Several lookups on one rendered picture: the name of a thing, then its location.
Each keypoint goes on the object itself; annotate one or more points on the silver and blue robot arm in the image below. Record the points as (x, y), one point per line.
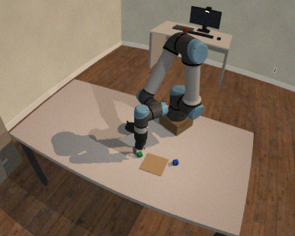
(193, 53)

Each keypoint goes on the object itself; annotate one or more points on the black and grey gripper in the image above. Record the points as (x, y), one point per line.
(140, 135)

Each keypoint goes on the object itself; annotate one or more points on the blue die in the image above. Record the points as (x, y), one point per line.
(175, 162)

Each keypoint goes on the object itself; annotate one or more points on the tan square mat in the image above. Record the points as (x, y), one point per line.
(154, 164)

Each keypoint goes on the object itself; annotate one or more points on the green die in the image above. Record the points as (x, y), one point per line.
(139, 154)

